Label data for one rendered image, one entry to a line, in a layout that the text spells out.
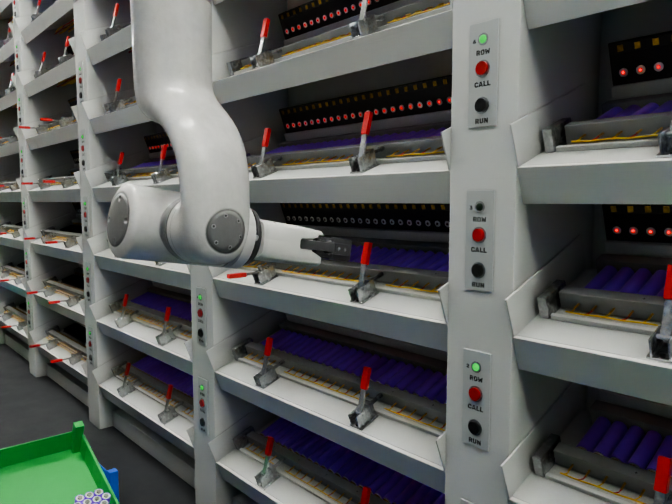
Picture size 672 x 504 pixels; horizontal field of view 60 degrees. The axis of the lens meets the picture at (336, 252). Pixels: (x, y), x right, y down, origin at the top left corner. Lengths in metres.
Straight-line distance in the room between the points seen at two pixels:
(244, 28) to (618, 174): 0.88
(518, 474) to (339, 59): 0.63
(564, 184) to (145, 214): 0.45
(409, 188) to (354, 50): 0.23
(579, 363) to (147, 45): 0.58
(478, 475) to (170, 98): 0.58
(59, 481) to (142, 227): 0.93
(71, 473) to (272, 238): 0.92
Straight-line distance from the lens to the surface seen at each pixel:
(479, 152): 0.73
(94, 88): 1.90
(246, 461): 1.30
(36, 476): 1.51
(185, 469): 1.58
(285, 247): 0.74
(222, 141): 0.63
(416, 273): 0.88
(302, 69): 1.01
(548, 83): 0.77
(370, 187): 0.86
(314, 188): 0.96
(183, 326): 1.52
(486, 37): 0.75
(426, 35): 0.82
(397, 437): 0.91
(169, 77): 0.68
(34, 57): 2.61
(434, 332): 0.80
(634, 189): 0.66
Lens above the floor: 0.69
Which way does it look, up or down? 5 degrees down
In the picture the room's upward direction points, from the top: straight up
